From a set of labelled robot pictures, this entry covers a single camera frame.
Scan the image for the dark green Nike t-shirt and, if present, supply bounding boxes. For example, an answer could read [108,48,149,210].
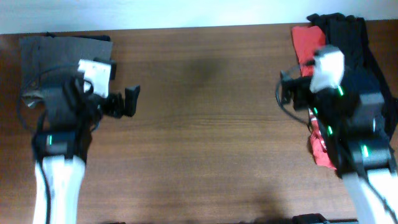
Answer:
[307,13,368,70]

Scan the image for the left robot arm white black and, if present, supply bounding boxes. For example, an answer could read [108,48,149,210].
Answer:
[31,78,141,223]

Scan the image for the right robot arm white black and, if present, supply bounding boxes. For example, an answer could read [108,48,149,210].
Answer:
[275,67,397,223]

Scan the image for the red soccer t-shirt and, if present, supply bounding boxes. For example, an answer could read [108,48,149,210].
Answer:
[292,26,336,170]

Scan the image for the black garment under red shirt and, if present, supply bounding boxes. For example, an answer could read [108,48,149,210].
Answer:
[363,20,397,138]

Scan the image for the folded grey shorts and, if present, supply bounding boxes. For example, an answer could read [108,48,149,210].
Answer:
[19,36,113,108]

